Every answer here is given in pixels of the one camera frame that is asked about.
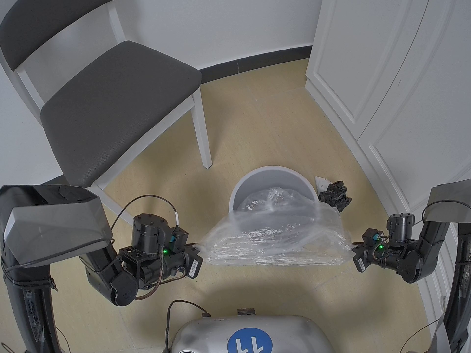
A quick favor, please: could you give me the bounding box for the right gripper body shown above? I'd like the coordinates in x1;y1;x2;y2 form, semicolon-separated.
353;248;398;273

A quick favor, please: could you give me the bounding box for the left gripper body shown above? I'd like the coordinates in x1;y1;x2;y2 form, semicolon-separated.
142;250;204;283

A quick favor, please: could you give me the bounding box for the white printed wrapper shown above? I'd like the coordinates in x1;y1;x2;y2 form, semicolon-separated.
314;176;334;194

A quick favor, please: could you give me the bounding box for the clear plastic bag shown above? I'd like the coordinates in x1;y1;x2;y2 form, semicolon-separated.
193;186;357;268

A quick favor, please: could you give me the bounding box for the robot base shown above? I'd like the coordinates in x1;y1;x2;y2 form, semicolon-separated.
173;308;333;353

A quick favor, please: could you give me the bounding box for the white trash bin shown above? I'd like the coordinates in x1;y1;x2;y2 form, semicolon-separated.
229;165;320;214

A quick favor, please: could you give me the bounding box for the grey and white chair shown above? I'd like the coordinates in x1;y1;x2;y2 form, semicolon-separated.
0;0;213;221

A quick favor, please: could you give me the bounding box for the white wardrobe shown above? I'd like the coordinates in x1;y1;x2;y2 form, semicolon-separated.
305;0;471;330

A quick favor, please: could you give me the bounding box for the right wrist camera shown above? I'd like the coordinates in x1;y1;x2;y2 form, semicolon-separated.
362;228;382;251

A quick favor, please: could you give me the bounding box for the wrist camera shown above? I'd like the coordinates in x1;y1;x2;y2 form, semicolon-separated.
362;228;382;251
169;227;189;253

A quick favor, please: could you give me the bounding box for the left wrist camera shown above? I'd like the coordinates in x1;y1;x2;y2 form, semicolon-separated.
169;227;189;253

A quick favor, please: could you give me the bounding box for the black cable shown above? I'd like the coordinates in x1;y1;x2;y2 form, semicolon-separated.
166;300;211;353
110;195;179;240

